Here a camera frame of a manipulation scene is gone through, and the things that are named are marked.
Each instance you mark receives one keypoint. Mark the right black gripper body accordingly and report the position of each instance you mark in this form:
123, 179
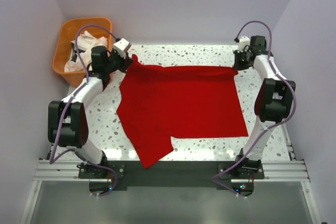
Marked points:
241, 63

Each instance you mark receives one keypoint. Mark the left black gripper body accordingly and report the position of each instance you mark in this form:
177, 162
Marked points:
117, 62

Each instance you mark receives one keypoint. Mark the red t shirt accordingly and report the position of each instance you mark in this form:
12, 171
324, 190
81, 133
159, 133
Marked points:
160, 103

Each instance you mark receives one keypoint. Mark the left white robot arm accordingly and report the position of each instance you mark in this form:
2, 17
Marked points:
68, 128

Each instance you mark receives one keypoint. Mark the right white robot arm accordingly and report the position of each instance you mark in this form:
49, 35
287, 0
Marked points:
275, 102

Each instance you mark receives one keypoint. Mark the white t shirt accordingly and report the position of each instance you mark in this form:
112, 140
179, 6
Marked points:
85, 42

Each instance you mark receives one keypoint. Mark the orange plastic laundry basket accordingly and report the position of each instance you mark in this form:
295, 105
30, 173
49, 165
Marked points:
64, 47

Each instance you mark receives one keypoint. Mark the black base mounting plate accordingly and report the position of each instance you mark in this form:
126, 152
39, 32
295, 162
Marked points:
161, 174

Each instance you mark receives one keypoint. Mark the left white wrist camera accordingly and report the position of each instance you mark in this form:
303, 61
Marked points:
121, 45

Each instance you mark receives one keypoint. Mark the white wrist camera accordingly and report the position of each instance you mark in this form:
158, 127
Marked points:
243, 43
121, 45

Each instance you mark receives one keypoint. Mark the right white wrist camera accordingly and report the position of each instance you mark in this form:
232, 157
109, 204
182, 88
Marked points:
243, 43

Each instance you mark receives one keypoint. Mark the aluminium frame rail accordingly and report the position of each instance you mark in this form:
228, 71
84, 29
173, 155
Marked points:
283, 196

